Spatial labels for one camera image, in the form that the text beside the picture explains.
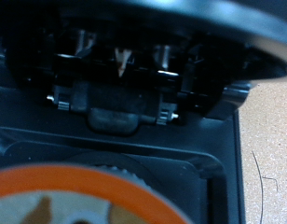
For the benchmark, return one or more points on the black Keurig coffee machine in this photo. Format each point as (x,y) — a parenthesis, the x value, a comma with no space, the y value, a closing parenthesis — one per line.
(118,137)

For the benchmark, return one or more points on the orange-rimmed coffee pod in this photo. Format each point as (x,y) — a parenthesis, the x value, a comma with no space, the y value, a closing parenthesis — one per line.
(87,186)

